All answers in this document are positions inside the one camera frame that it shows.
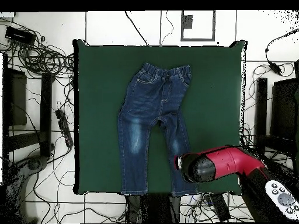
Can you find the tangled floor cables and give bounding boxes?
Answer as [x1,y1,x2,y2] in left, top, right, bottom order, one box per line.
[180,192,254,223]

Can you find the black electronics box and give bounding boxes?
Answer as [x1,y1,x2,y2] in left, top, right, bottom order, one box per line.
[5,26,37,46]

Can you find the grey square frame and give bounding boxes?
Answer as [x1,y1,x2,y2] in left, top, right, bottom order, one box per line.
[180,10,216,42]

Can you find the black power strip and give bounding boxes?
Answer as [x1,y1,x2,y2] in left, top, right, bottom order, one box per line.
[55,108,74,148]

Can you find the small dark square box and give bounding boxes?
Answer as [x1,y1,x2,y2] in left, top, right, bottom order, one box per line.
[183,15,194,29]

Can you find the tangled black cables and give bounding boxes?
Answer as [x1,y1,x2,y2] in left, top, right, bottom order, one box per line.
[0,17,75,81]

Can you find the black metal stand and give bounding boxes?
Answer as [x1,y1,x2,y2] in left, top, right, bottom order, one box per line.
[2,52,55,162]
[254,78,299,152]

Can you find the black cable with adapter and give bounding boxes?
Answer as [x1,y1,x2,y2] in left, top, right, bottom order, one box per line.
[265,29,299,76]

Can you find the dark green tablecloth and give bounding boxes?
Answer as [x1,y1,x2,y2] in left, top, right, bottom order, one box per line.
[72,39,248,195]

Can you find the blue denim jeans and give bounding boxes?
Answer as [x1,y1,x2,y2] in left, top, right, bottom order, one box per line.
[116,61,199,197]

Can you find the grey stand base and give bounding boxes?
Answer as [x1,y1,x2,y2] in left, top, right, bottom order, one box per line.
[4,155,51,223]

